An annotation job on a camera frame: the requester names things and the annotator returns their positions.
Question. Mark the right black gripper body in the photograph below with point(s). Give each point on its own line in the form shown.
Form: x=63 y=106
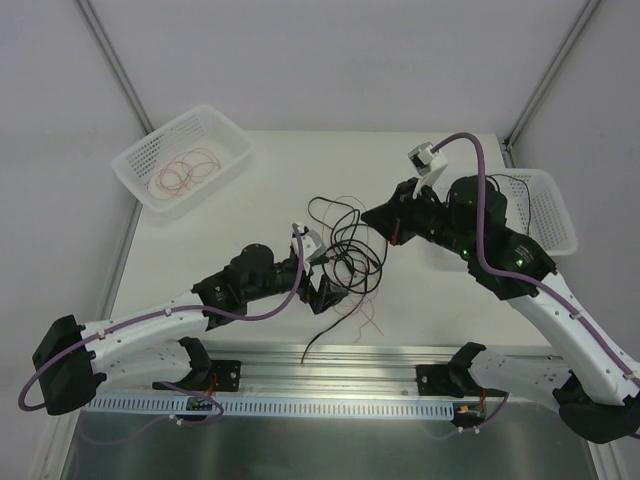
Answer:
x=405 y=212

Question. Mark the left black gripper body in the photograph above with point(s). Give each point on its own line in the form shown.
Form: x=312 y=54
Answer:
x=310 y=285

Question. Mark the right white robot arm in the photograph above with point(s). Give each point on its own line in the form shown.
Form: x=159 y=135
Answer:
x=596 y=394

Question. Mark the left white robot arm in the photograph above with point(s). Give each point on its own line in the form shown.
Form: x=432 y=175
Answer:
x=75 y=361

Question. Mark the right white plastic basket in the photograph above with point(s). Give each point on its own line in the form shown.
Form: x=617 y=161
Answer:
x=536 y=207

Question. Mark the white plastic basket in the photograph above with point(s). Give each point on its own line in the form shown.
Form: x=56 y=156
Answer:
x=177 y=166
x=536 y=207

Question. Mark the left white plastic basket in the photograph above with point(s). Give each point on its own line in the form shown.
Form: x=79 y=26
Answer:
x=177 y=166

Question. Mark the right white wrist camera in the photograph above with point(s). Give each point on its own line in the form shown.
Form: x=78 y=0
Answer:
x=428 y=164

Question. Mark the aluminium mounting rail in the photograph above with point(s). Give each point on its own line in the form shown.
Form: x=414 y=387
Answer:
x=327 y=371

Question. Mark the right aluminium frame post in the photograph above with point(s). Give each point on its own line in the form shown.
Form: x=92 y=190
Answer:
x=567 y=45

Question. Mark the aluminium frame post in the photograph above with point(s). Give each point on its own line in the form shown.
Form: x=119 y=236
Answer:
x=567 y=45
x=101 y=37

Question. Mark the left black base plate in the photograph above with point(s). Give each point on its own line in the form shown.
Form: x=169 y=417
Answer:
x=224 y=376

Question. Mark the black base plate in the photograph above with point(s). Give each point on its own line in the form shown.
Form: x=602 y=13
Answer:
x=224 y=376
x=445 y=380

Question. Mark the white slotted cable duct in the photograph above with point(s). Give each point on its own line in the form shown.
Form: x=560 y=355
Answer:
x=273 y=407

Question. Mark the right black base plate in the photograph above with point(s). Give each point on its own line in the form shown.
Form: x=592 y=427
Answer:
x=445 y=380

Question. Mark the left aluminium frame post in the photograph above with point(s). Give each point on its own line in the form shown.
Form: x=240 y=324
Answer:
x=101 y=37

